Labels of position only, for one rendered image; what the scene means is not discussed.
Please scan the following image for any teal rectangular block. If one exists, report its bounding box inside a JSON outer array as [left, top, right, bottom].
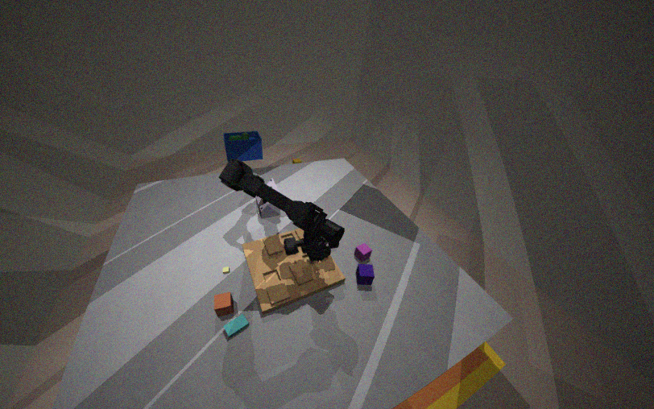
[[223, 314, 250, 338]]

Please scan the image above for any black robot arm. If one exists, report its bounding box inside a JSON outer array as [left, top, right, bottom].
[[219, 158, 345, 261]]

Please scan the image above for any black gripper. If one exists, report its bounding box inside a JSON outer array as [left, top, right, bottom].
[[284, 231, 339, 258]]

